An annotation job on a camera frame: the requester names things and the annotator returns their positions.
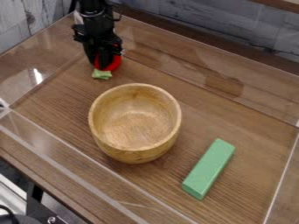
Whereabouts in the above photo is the clear acrylic tray enclosure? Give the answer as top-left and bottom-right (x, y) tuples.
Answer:
(0, 18), (299, 224)

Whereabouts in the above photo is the black table leg bracket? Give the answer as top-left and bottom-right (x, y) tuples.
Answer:
(26, 182), (77, 224)

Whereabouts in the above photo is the green rectangular block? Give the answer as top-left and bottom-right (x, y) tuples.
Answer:
(182, 138), (236, 200)

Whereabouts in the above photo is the wooden bowl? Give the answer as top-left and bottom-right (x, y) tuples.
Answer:
(89, 83), (183, 164)

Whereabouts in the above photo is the black cable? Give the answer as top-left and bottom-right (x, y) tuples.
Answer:
(0, 204), (22, 224)

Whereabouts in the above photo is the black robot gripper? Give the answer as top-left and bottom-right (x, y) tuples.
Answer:
(73, 0), (123, 70)

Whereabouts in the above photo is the red plush strawberry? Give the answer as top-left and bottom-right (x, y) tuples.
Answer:
(93, 55), (122, 80)

